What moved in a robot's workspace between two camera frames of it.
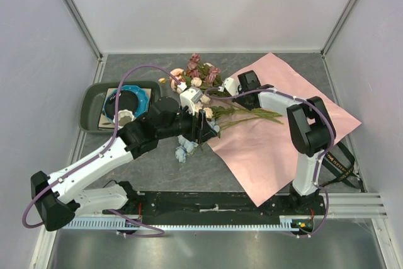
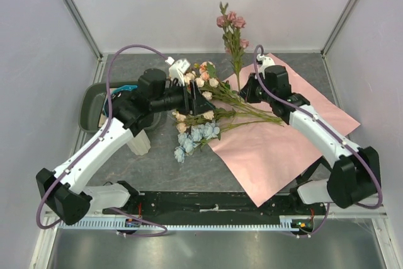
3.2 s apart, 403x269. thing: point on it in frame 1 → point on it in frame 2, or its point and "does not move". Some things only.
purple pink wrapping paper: (263, 155) does not move
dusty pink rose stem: (204, 79) → (235, 45)
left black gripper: (200, 130) → (194, 104)
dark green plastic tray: (91, 97) does not move
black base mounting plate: (218, 204) does not move
